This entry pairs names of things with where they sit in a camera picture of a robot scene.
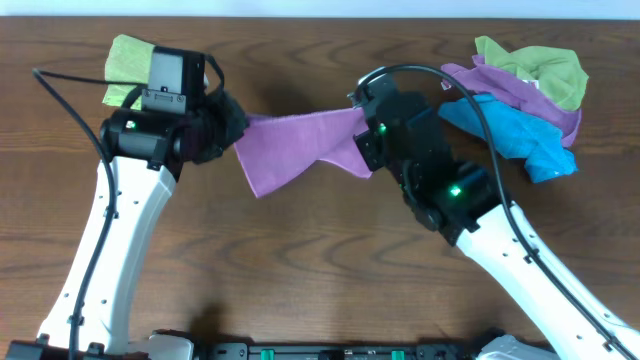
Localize purple microfiber cloth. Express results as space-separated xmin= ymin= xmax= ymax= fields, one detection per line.
xmin=234 ymin=108 xmax=372 ymax=198

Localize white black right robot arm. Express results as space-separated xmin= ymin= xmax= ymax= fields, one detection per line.
xmin=351 ymin=68 xmax=639 ymax=359

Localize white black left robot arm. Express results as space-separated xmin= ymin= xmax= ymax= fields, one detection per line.
xmin=6 ymin=90 xmax=248 ymax=360

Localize crumpled blue cloth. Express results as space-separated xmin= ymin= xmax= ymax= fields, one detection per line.
xmin=437 ymin=93 xmax=579 ymax=184

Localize folded light green cloth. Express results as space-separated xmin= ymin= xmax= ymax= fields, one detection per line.
xmin=102 ymin=34 xmax=154 ymax=107

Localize crumpled purple cloth in pile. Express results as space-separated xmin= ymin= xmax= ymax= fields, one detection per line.
xmin=440 ymin=55 xmax=582 ymax=148

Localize crumpled green cloth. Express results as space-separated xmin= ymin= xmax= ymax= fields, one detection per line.
xmin=475 ymin=36 xmax=589 ymax=111

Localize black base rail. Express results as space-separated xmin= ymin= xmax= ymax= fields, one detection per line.
xmin=149 ymin=329 xmax=551 ymax=360

